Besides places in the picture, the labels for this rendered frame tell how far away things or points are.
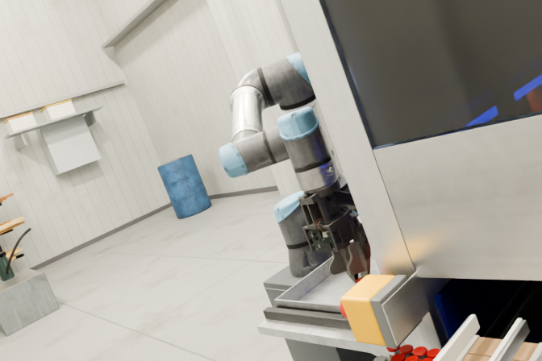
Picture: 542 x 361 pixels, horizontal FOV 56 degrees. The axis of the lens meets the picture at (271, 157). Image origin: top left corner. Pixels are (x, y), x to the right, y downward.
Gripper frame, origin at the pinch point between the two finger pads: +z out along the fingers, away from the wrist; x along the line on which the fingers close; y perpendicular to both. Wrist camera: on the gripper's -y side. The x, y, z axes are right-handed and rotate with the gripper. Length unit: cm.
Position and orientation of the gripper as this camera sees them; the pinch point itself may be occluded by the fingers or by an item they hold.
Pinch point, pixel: (361, 275)
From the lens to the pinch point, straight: 105.5
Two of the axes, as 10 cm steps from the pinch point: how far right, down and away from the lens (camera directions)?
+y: -6.9, 3.3, -6.4
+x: 6.3, -1.5, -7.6
